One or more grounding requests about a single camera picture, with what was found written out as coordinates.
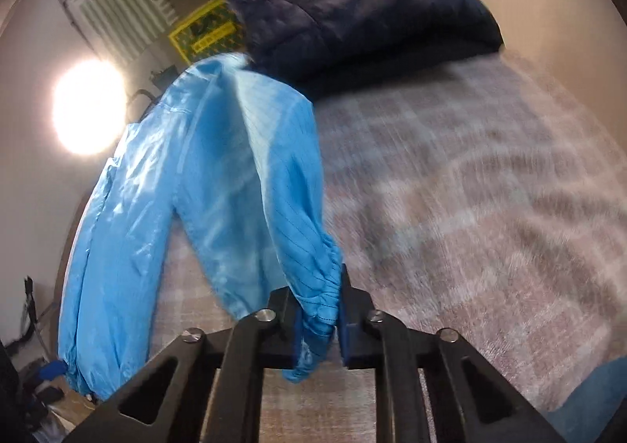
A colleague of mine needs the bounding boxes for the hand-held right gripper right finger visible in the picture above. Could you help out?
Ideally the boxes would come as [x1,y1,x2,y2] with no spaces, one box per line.
[338,264,569,443]

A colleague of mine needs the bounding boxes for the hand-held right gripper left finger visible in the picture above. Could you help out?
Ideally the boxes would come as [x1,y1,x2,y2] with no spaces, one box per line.
[61,286,299,443]

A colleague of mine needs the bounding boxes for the light blue coat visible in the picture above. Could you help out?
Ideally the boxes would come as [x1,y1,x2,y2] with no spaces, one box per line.
[58,52,344,399]

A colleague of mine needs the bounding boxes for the plaid blanket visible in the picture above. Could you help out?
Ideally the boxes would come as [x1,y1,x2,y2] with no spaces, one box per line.
[147,51,627,443]

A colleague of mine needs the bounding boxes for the black and blue device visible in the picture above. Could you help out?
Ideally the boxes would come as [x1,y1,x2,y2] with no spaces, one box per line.
[22,359,69,405]

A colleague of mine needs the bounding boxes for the yellow patterned box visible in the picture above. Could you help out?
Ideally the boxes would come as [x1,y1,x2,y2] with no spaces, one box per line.
[168,0,246,64]

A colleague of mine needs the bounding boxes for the navy quilted jacket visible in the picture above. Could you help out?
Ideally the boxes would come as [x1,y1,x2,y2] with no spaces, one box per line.
[226,0,505,98]

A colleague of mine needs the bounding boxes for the ring light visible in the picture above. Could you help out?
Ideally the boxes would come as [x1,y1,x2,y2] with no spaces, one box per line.
[51,58,129,156]

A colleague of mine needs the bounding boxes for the green striped wall cloth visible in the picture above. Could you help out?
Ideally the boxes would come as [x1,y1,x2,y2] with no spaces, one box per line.
[49,0,179,64]

